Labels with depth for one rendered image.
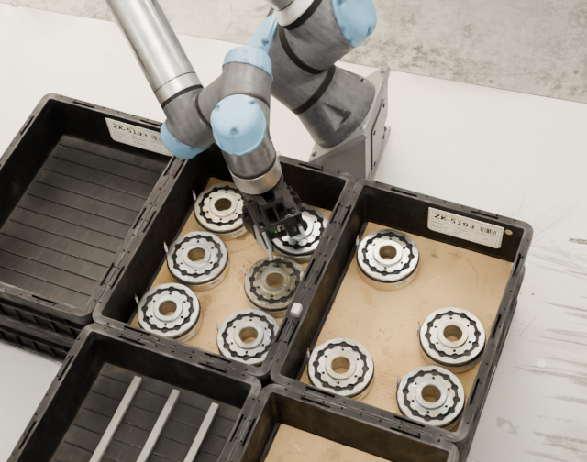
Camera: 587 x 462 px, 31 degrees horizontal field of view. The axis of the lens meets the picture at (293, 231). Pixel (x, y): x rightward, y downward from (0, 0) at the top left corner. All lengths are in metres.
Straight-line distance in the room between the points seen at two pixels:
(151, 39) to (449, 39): 1.72
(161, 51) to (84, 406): 0.57
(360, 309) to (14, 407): 0.62
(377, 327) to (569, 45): 1.75
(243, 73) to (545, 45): 1.83
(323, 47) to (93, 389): 0.68
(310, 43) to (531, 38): 1.58
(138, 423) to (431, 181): 0.75
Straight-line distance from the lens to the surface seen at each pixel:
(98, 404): 1.71
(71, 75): 2.32
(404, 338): 1.71
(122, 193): 1.92
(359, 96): 1.92
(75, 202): 1.93
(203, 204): 1.84
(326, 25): 1.79
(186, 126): 1.66
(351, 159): 1.95
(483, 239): 1.77
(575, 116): 2.18
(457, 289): 1.76
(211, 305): 1.76
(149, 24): 1.70
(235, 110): 1.51
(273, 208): 1.61
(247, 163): 1.53
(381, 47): 3.26
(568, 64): 3.25
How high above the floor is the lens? 2.33
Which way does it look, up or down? 55 degrees down
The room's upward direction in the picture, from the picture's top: 7 degrees counter-clockwise
